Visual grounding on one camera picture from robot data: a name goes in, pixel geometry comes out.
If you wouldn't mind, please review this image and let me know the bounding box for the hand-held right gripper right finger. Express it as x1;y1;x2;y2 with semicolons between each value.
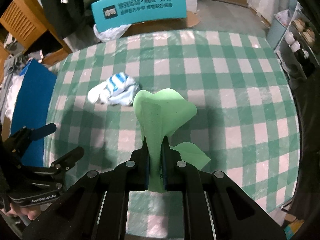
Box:
161;145;286;240

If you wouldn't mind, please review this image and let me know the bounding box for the light green cloth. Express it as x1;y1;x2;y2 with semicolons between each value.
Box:
133;88;211;194

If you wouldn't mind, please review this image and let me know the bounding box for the wooden louvered wardrobe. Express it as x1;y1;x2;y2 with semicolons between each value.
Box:
0;0;72;66

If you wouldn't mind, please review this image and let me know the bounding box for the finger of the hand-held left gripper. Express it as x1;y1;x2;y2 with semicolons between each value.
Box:
19;123;57;143
51;146;85;173

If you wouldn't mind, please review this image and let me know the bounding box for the grey tote bag with clothes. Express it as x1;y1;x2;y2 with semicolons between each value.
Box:
0;52;27;124

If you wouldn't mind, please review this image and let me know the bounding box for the brown cardboard box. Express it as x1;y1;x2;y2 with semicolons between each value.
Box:
124;10;203;31

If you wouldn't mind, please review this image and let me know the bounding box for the black jacket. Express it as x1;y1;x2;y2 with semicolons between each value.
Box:
36;0;88;40

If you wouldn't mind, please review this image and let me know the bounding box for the blue mat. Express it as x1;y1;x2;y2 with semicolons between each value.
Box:
9;59;58;168

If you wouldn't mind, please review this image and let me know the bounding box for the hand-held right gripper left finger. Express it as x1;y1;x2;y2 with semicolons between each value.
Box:
22;148;151;240

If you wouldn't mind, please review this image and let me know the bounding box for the blue white striped sock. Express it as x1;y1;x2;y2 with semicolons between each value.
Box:
87;72;139;106

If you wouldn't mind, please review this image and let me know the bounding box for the light blue bin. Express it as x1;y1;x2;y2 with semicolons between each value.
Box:
266;9;291;53

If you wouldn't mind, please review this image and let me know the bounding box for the white plastic bag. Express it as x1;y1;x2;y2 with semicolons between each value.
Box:
93;24;131;43

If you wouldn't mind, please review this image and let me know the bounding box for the teal cardboard box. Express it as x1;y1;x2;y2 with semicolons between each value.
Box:
91;0;188;33

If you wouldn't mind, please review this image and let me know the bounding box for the person's left hand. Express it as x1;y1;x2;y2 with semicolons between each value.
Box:
6;204;42;221

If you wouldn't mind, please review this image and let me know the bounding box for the shoe shelf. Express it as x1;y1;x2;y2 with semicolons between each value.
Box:
274;2;320;81

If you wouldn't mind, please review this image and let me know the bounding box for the green checked tablecloth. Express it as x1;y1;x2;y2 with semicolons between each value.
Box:
44;29;301;240

